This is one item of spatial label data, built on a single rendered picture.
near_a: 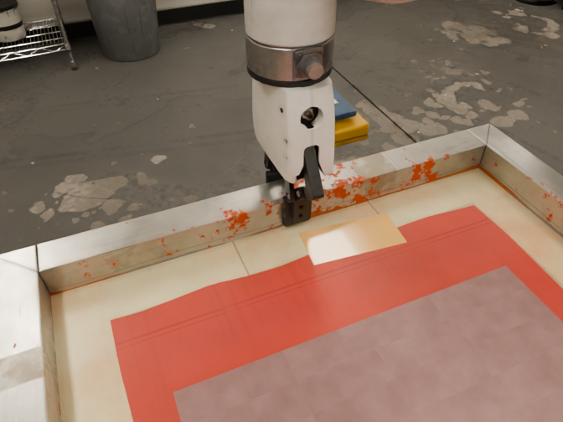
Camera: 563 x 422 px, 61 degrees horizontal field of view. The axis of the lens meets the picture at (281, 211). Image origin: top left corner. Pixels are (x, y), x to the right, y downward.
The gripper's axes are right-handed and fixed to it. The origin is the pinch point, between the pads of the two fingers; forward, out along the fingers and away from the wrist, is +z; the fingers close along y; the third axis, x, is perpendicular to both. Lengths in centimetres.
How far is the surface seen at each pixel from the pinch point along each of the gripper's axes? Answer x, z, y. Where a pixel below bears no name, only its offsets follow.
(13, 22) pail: 50, 71, 278
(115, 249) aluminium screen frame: 18.6, -1.0, -1.7
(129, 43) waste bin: -10, 86, 258
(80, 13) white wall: 12, 82, 309
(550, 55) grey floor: -255, 98, 163
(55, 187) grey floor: 44, 98, 148
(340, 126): -14.2, 2.7, 13.8
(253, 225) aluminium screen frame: 4.8, 1.1, -1.9
